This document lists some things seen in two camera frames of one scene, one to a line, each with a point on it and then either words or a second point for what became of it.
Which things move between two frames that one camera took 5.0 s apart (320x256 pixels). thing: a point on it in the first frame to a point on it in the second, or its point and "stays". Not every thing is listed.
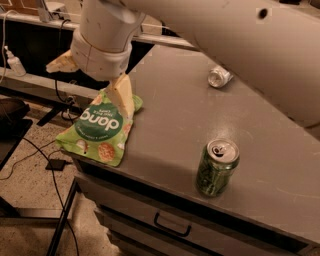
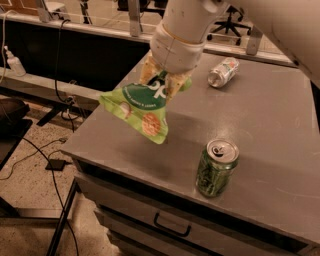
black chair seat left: (13, 125) stays
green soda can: (217, 162) stays
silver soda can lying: (218, 77) stays
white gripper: (99, 59) to (174, 52)
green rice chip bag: (99, 133) to (144, 105)
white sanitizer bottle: (15, 63) stays
